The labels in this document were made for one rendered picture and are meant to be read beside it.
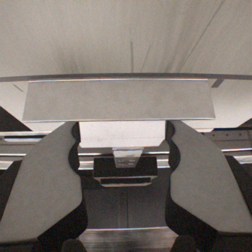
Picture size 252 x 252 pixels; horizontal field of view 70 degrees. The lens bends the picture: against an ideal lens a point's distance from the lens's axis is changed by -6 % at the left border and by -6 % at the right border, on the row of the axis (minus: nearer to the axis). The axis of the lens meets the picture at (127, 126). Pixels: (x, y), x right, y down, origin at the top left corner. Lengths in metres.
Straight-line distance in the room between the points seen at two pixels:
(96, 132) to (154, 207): 0.55
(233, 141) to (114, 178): 0.29
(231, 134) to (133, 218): 0.40
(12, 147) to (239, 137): 0.52
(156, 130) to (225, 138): 0.34
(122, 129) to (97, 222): 0.55
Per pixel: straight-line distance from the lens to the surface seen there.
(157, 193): 0.69
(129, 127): 0.15
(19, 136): 0.21
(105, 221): 0.68
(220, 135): 0.48
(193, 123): 0.16
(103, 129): 0.15
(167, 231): 0.18
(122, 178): 0.37
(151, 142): 0.20
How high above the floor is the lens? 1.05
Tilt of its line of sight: 20 degrees down
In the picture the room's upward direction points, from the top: 178 degrees clockwise
